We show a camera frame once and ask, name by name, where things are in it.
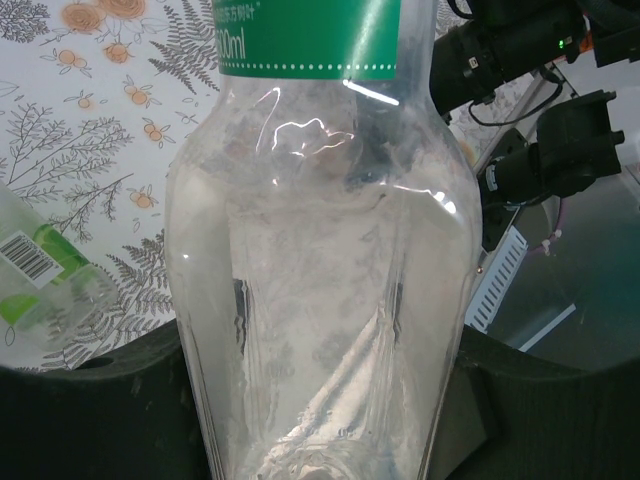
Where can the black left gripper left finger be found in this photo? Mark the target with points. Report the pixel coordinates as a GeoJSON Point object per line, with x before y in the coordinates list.
{"type": "Point", "coordinates": [90, 425]}

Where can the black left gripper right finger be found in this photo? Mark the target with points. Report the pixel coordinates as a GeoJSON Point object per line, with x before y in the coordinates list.
{"type": "Point", "coordinates": [550, 425]}

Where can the clear bottle lime green label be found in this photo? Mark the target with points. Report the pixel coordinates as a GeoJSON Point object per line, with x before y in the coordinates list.
{"type": "Point", "coordinates": [30, 260]}

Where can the clear bottle dark green label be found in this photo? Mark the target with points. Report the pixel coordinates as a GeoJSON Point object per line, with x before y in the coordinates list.
{"type": "Point", "coordinates": [320, 250]}

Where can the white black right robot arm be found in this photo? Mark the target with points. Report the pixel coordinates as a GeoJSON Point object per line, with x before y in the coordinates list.
{"type": "Point", "coordinates": [575, 150]}

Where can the floral fern print tablecloth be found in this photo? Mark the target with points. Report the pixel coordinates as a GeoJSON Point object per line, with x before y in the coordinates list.
{"type": "Point", "coordinates": [100, 150]}

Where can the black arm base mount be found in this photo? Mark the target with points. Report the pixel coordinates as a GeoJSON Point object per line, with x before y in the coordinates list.
{"type": "Point", "coordinates": [510, 145]}

